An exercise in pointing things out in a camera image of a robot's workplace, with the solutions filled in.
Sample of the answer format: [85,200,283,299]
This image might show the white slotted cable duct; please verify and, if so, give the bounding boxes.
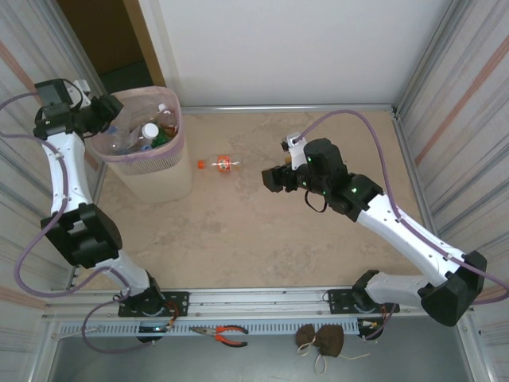
[53,320,361,339]

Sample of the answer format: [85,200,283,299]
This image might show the pink translucent bin liner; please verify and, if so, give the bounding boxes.
[87,86,185,165]

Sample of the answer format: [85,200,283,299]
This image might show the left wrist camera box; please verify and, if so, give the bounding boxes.
[65,78,96,109]

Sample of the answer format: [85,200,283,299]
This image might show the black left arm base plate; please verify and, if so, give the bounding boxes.
[118,291,190,318]

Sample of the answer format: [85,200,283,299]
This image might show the orange handled pliers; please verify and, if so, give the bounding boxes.
[188,324,250,348]

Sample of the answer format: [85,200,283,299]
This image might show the orange cap orange label bottle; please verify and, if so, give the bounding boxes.
[197,154,242,173]

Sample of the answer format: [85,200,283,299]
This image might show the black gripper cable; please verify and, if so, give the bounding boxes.
[304,190,329,214]

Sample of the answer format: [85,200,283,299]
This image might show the beige string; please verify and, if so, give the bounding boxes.
[297,342,371,376]

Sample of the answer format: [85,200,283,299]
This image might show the aluminium table edge rail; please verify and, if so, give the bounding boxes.
[185,103,398,115]

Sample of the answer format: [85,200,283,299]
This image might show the cream ribbed waste bin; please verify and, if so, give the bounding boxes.
[87,86,195,205]

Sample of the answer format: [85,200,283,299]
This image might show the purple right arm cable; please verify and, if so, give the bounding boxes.
[293,110,509,306]

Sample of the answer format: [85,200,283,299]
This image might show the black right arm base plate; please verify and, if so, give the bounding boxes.
[326,286,400,316]

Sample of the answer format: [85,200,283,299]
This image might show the aluminium mounting rail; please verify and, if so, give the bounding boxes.
[46,286,474,322]

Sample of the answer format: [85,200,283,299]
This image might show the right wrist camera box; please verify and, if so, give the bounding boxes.
[280,133,308,171]

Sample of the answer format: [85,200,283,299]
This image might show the brown cloth pouch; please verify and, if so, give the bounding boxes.
[313,324,345,358]
[295,324,318,348]

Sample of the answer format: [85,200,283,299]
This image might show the wooden door frame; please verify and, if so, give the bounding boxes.
[121,0,167,88]

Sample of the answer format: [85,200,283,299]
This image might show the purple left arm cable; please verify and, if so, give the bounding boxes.
[0,92,176,353]

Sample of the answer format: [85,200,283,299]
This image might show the white cap lime label bottle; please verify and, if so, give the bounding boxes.
[129,121,161,153]

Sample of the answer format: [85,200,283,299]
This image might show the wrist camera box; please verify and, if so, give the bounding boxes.
[65,78,96,109]
[280,133,308,171]

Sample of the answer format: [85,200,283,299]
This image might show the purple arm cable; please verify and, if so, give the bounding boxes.
[293,110,509,306]
[0,92,176,353]

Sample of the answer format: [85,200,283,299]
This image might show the brown wooden panel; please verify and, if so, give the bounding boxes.
[56,0,145,77]

